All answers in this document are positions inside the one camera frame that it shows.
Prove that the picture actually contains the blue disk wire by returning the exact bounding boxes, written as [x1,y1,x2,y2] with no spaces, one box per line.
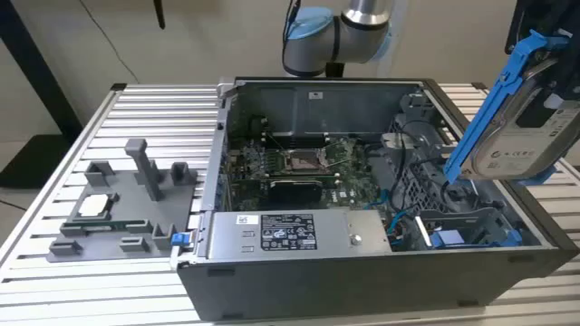
[369,196,411,238]

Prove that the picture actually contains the black graphics card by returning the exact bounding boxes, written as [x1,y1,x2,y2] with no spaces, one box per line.
[266,178,325,209]

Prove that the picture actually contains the metal socket cover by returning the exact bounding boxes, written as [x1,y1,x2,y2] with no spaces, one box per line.
[318,139,357,168]

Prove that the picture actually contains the silver CPU chip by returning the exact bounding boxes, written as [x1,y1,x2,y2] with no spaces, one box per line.
[77,194,113,218]

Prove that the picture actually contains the black hanging antenna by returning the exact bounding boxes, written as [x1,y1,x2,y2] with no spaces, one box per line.
[151,0,166,31]

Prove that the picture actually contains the grey disk bay cage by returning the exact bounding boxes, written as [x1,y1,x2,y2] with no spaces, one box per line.
[379,91,543,252]

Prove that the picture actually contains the arm cable at elbow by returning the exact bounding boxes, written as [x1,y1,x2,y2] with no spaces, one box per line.
[283,0,302,43]

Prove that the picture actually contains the thin metal locking lever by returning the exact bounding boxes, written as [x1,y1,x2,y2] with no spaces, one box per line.
[263,132,286,153]

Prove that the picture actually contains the thin wall cable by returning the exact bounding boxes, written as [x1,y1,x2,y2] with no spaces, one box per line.
[78,0,142,84]

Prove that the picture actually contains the black open PC case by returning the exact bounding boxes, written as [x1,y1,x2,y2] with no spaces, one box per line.
[169,76,580,322]

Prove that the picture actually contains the silver power supply box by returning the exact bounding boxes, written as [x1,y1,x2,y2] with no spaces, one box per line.
[198,209,394,262]

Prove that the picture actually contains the CPU socket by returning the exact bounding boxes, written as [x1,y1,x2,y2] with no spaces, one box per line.
[282,147,331,174]

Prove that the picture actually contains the green RAM stick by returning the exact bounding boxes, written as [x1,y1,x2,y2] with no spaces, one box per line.
[65,219,150,232]

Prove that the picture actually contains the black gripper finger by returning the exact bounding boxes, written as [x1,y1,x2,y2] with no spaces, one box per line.
[515,46,580,129]

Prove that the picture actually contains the thick black cable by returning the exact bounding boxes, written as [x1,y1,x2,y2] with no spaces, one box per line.
[389,118,435,211]

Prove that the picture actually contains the green motherboard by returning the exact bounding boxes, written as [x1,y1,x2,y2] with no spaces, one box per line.
[223,135,383,211]

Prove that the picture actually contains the black RAM slots bank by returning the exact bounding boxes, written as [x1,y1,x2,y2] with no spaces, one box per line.
[261,131,329,147]

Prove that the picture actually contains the grey parts rack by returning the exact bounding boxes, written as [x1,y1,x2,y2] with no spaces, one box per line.
[46,138,198,264]

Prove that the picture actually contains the black power supply label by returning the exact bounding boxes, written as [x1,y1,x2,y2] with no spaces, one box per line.
[258,213,318,252]

